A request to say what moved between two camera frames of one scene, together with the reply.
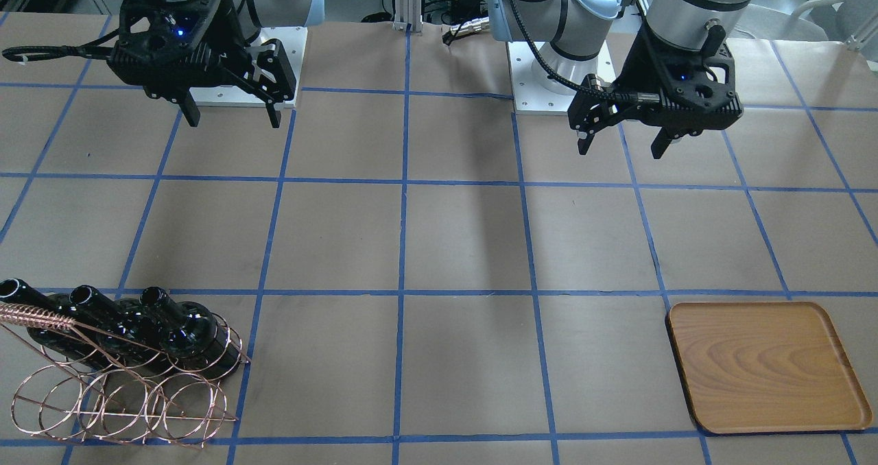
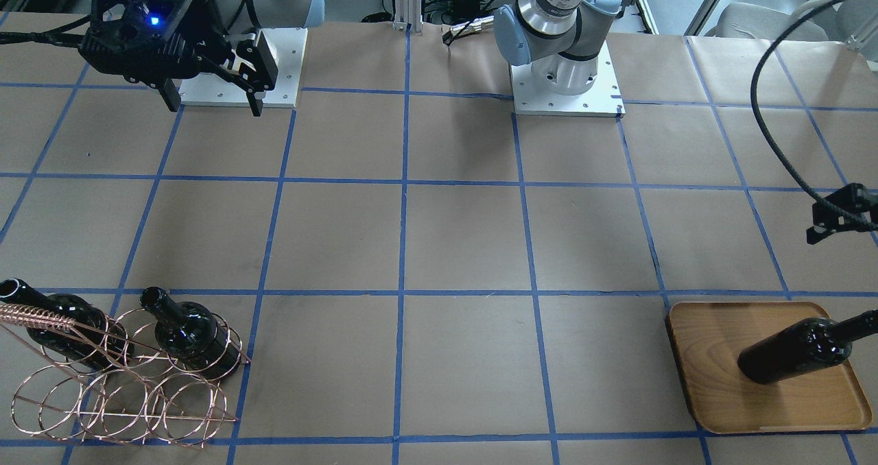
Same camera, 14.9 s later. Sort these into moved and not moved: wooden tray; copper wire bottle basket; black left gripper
Moved: black left gripper
Not moved: copper wire bottle basket; wooden tray
